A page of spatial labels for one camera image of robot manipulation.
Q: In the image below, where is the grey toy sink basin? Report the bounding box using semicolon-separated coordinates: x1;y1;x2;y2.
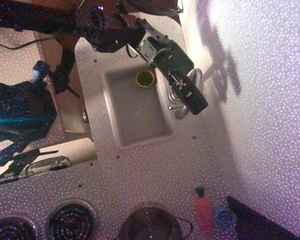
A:
103;64;173;149

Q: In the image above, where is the black camera tripod stand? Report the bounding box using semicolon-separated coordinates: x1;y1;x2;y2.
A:
0;48;81;186

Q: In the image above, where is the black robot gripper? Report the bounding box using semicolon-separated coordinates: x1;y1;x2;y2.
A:
135;19;208;115

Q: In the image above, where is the left black stove burner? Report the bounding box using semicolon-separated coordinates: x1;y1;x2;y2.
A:
0;216;36;240

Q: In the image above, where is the orange toy carrot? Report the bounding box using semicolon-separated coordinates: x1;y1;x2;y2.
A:
194;186;214;240

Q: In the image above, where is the silver cabinet door handle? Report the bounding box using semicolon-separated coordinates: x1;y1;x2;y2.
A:
24;155;72;178

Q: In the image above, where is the dark round pot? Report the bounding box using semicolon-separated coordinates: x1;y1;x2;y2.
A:
116;206;194;240

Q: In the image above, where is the silver curved faucet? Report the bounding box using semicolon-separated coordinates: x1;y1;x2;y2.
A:
167;68;203;120

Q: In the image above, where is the black cable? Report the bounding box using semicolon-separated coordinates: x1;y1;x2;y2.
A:
0;34;58;51

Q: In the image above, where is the dark box corner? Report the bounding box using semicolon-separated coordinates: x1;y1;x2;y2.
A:
226;196;300;240

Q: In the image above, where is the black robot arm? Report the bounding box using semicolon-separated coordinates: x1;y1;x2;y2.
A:
0;0;208;115

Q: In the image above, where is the yellow green cup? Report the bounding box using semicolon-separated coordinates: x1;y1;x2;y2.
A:
135;69;155;88

